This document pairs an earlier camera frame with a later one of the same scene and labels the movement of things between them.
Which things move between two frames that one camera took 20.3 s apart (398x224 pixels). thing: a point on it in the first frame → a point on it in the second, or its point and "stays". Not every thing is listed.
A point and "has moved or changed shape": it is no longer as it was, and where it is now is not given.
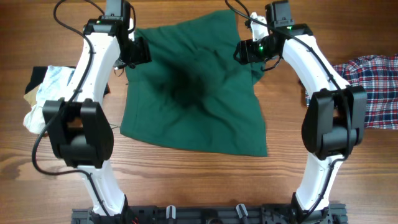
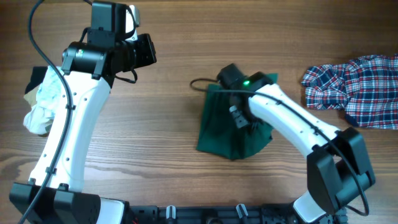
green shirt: [194, 93] has moved or changed shape
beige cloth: [31, 96] stays
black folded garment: [38, 74] stays
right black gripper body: [259, 51] → [242, 119]
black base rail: [211, 214] stays
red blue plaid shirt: [378, 74] stays
